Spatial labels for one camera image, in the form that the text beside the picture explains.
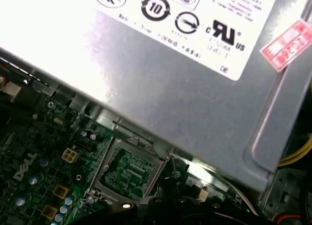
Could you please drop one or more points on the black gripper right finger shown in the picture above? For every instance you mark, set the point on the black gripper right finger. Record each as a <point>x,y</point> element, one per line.
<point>207,212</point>

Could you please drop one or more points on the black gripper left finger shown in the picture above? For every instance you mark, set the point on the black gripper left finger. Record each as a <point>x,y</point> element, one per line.
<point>122,212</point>

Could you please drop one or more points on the metal socket cover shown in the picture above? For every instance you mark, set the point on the metal socket cover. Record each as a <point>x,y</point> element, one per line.
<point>103,161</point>

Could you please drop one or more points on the white four-pin connector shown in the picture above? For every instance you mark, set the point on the white four-pin connector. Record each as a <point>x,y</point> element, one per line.
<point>70,155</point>

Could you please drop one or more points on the black PC case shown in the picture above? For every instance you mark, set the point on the black PC case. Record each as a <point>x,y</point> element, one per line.
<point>287,193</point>

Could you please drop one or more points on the green motherboard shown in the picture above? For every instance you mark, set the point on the green motherboard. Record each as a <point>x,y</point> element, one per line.
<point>36,176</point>

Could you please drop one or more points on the grey power supply unit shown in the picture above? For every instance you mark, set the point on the grey power supply unit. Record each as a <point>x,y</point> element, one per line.
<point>170,100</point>

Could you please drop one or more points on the red paper sticker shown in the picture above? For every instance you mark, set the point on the red paper sticker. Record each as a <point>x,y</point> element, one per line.
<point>285,47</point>

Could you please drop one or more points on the white power supply label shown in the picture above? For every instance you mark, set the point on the white power supply label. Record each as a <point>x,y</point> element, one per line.
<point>73,27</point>

